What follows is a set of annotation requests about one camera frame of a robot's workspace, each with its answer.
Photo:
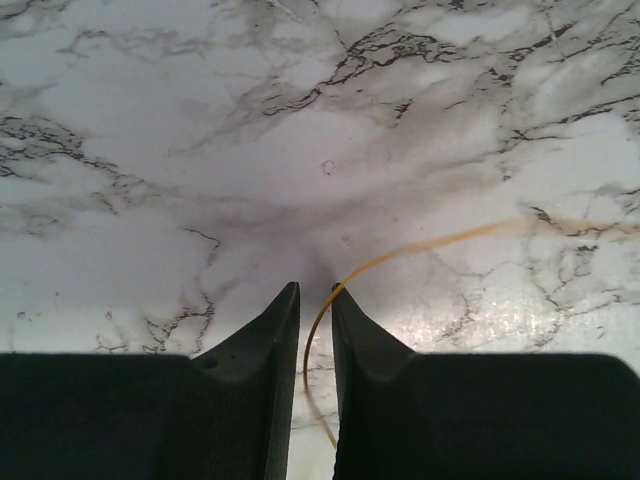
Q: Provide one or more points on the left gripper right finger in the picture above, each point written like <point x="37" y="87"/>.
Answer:
<point x="407" y="415"/>

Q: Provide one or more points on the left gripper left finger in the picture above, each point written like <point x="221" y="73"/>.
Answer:
<point x="225" y="414"/>

